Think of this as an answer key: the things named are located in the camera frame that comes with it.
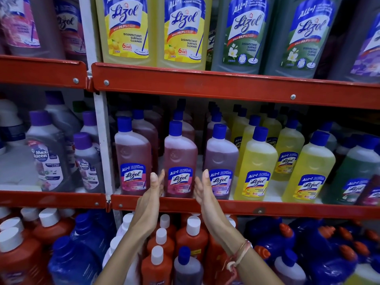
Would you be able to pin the row of purple cleaner bottles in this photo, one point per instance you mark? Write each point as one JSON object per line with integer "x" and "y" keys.
{"x": 221, "y": 157}

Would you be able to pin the white shelf upright post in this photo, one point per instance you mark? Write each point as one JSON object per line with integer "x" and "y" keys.
{"x": 102, "y": 121}

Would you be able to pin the large green cleaner bottle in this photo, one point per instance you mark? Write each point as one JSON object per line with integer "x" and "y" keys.
{"x": 305, "y": 38}
{"x": 211, "y": 47}
{"x": 243, "y": 35}

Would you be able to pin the row of green cleaner bottles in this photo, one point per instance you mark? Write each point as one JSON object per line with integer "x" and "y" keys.
{"x": 350, "y": 172}

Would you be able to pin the group of blue orange-capped bottles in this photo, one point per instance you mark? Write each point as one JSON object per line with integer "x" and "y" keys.
{"x": 323, "y": 252}

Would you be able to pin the person's right forearm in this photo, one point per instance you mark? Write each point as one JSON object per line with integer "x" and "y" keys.
{"x": 252, "y": 270}

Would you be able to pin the grey bottle purple cap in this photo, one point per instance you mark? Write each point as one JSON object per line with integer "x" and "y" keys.
{"x": 89, "y": 121}
{"x": 49, "y": 157}
{"x": 59, "y": 112}
{"x": 87, "y": 166}

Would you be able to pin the person's left hand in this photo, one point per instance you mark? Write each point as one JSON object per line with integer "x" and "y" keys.
{"x": 148, "y": 204}

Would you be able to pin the dark pink cleaner bottle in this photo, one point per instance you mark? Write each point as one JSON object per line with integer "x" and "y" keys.
{"x": 371, "y": 192}

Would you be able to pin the pink floral-label cleaner bottle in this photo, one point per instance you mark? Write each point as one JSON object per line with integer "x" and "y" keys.
{"x": 179, "y": 157}

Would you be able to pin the person's right fingers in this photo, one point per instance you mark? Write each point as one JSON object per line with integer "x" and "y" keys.
{"x": 204, "y": 185}

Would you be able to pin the large purple cleaner bottle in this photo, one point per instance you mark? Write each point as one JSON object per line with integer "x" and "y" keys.
{"x": 362, "y": 47}

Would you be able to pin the large yellow cleaner bottle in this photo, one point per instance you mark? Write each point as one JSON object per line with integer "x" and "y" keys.
{"x": 127, "y": 29}
{"x": 185, "y": 32}

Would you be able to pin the white bottle blue cap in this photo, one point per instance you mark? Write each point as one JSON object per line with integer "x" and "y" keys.
{"x": 289, "y": 270}

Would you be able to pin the orange metal shelf rail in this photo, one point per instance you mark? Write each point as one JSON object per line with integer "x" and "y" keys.
{"x": 297, "y": 208}
{"x": 50, "y": 200}
{"x": 41, "y": 72}
{"x": 225, "y": 86}

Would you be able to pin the row of yellow cleaner bottles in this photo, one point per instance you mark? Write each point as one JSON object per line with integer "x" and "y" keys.
{"x": 256, "y": 163}

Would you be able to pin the person's left fingers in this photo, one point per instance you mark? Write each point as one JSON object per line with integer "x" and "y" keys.
{"x": 156, "y": 182}

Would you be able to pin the person's right hand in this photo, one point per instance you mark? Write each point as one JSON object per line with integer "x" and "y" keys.
{"x": 212, "y": 207}

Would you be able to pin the row of pink bottles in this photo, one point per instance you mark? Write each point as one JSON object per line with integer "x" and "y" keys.
{"x": 133, "y": 151}

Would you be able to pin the person's left forearm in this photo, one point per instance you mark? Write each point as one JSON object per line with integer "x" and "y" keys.
{"x": 124, "y": 258}

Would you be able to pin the group of orange white-capped bottles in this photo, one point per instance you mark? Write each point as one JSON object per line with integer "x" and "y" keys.
{"x": 190, "y": 237}
{"x": 26, "y": 252}

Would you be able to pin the white plastic jug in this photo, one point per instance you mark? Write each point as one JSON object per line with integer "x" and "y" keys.
{"x": 10, "y": 163}

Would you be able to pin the pale yellow bottle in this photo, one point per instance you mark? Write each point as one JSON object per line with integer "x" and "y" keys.
{"x": 365, "y": 276}

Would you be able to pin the grey bottle blue cap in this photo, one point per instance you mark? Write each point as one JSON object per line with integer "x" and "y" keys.
{"x": 187, "y": 268}

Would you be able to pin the large pink cleaner bottle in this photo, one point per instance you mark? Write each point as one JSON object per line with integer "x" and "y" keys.
{"x": 71, "y": 29}
{"x": 26, "y": 23}

